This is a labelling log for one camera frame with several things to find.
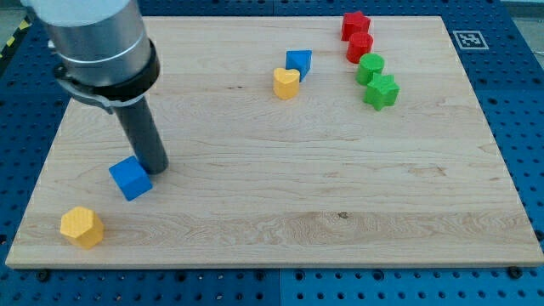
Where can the red star block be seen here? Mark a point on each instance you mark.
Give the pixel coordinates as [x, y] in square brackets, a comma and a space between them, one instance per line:
[354, 22]

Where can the blue triangle block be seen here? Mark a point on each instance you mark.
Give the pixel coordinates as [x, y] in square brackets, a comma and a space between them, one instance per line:
[299, 60]

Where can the yellow hexagon block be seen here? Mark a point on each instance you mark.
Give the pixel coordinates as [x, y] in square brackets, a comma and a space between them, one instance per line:
[82, 227]

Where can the light wooden board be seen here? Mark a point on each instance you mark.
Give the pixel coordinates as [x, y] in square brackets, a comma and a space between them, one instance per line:
[322, 180]

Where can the red cylinder block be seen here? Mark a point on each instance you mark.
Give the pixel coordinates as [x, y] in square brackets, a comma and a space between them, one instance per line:
[359, 44]

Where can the green star block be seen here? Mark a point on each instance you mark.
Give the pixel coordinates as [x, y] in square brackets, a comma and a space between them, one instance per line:
[381, 91]

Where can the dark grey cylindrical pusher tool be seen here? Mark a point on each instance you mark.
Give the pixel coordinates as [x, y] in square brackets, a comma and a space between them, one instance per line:
[140, 128]

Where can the blue cube block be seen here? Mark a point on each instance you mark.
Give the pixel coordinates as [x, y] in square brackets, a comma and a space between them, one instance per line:
[131, 178]

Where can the black bolt front left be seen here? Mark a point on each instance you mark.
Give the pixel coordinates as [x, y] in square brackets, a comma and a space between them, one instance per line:
[43, 275]

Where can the black bolt front right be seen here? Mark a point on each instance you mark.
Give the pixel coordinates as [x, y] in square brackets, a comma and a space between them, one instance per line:
[515, 272]

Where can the yellow heart block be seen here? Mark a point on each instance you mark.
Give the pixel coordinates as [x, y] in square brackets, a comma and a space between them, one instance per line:
[286, 83]

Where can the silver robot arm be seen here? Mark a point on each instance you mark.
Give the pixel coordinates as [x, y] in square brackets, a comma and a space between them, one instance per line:
[107, 59]

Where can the green cylinder block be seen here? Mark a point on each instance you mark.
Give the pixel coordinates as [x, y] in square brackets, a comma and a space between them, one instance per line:
[369, 65]

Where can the white fiducial marker tag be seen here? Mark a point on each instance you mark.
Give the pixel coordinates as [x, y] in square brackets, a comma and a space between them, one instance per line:
[470, 40]

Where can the black bolt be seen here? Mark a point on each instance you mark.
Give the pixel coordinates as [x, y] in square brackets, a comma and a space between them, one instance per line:
[43, 275]
[515, 272]

